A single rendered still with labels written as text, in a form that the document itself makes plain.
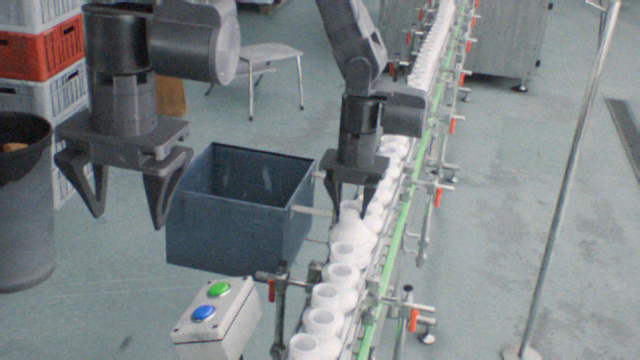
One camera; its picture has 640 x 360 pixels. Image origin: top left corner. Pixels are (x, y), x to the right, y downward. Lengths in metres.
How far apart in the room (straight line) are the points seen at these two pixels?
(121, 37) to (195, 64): 0.07
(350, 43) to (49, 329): 2.10
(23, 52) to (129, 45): 2.79
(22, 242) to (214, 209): 1.39
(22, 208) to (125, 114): 2.27
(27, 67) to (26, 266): 0.93
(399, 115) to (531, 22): 4.77
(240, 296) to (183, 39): 0.55
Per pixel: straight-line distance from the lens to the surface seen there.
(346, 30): 0.96
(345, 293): 1.02
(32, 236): 2.94
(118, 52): 0.58
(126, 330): 2.78
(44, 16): 3.35
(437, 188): 1.50
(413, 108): 0.99
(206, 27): 0.55
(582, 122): 2.34
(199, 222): 1.70
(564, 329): 3.05
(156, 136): 0.61
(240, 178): 1.96
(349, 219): 1.08
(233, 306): 1.00
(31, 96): 3.41
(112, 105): 0.60
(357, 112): 0.99
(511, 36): 5.74
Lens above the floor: 1.73
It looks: 26 degrees down
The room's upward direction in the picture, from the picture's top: 5 degrees clockwise
